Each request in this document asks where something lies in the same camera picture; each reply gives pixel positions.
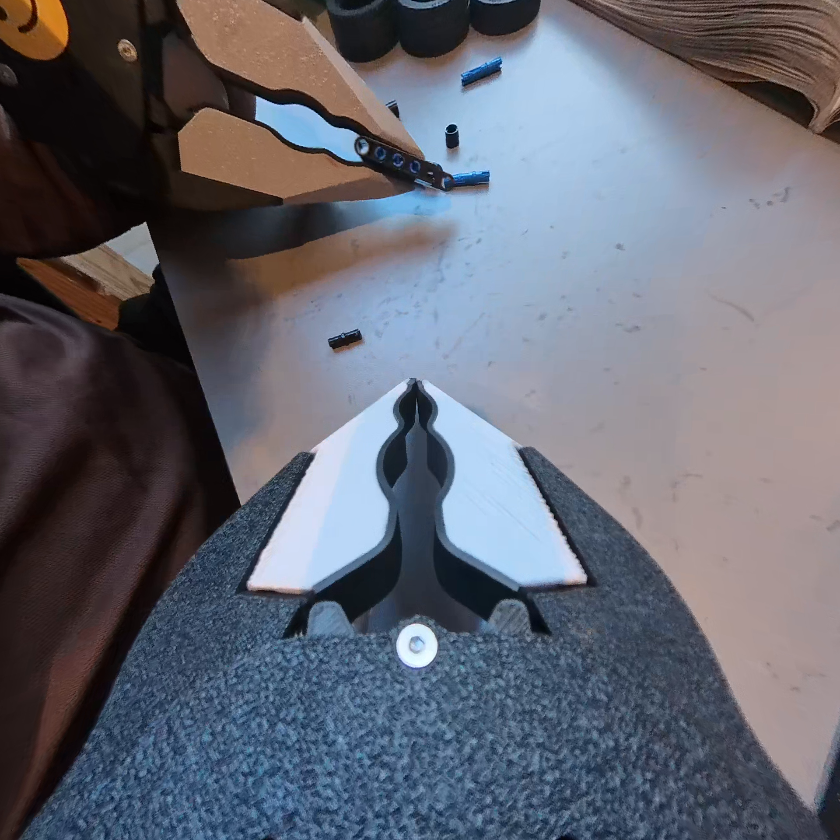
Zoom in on open instruction booklet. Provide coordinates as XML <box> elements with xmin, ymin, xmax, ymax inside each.
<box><xmin>567</xmin><ymin>0</ymin><xmax>840</xmax><ymax>135</ymax></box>

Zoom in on long black brick beam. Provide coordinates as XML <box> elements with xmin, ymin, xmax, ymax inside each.
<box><xmin>354</xmin><ymin>134</ymin><xmax>455</xmax><ymax>193</ymax></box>

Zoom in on person's brown sweater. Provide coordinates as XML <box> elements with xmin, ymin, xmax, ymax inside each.
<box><xmin>0</xmin><ymin>295</ymin><xmax>240</xmax><ymax>834</ymax></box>

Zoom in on person's black trousers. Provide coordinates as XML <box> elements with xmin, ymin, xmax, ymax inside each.
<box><xmin>118</xmin><ymin>262</ymin><xmax>198</xmax><ymax>368</ymax></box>

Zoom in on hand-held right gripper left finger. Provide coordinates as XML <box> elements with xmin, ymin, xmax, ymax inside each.
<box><xmin>246</xmin><ymin>379</ymin><xmax>420</xmax><ymax>619</ymax></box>

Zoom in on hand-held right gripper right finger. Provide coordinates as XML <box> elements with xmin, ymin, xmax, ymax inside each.
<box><xmin>415</xmin><ymin>379</ymin><xmax>589</xmax><ymax>616</ymax></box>

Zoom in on white desk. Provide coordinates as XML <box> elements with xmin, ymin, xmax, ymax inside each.
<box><xmin>147</xmin><ymin>0</ymin><xmax>840</xmax><ymax>808</ymax></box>

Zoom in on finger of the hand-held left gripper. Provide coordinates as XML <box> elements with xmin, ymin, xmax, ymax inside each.
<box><xmin>177</xmin><ymin>107</ymin><xmax>416</xmax><ymax>207</ymax></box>
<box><xmin>175</xmin><ymin>0</ymin><xmax>427</xmax><ymax>163</ymax></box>

